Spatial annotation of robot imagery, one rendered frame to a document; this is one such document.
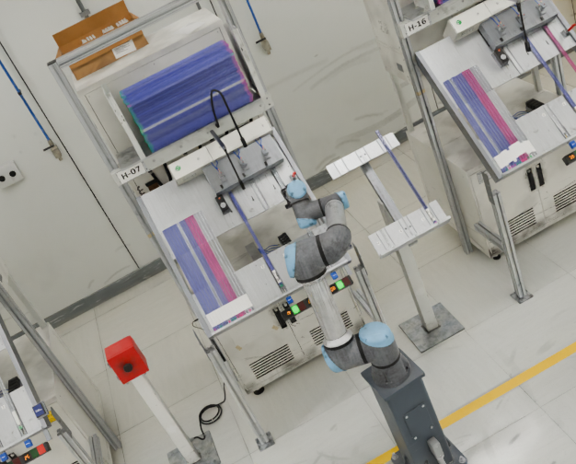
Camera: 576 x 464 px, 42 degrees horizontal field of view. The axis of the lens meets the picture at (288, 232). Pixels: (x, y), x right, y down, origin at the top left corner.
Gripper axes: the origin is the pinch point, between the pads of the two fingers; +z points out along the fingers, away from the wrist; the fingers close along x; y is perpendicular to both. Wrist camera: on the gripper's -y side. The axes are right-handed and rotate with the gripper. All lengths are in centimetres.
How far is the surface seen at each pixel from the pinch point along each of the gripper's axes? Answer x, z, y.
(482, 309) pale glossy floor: -63, 43, -87
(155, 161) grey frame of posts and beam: 45, -2, 46
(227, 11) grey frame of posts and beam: -12, -24, 83
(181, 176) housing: 37, -1, 35
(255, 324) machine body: 40, 37, -39
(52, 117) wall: 88, 121, 127
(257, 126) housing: -2.5, -0.2, 38.8
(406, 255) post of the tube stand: -37, 17, -44
